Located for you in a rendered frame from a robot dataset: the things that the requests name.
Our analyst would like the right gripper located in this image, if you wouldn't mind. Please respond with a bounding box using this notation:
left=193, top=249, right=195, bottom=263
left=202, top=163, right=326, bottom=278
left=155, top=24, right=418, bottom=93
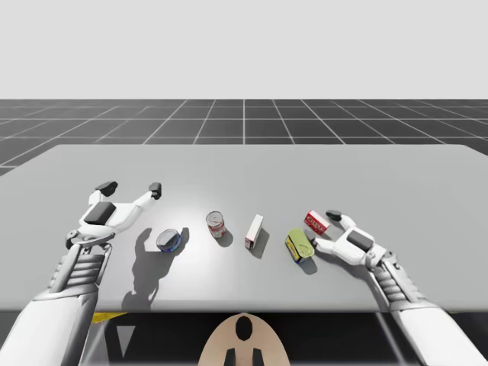
left=310, top=209, right=377, bottom=268

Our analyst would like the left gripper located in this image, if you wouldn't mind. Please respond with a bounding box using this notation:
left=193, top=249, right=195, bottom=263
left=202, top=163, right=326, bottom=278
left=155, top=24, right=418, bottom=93
left=77, top=181, right=164, bottom=237

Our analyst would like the green and blue rectangular can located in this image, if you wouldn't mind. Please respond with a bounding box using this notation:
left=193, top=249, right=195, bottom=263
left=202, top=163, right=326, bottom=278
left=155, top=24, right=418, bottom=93
left=284, top=227, right=316, bottom=265

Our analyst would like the blue flat can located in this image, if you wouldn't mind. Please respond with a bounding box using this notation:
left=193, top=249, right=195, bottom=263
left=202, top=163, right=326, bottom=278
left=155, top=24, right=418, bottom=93
left=155, top=228, right=182, bottom=254

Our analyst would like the red and white carton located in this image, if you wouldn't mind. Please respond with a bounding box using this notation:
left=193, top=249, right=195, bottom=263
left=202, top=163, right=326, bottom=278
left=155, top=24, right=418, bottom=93
left=244, top=213, right=265, bottom=251

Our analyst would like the red and white can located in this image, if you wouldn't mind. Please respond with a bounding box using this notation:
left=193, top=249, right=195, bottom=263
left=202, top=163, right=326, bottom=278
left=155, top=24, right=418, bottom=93
left=205, top=210, right=227, bottom=239

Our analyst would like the tan robot part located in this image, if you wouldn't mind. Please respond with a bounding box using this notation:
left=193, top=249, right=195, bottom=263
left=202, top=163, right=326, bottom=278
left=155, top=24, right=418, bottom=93
left=197, top=311, right=291, bottom=366

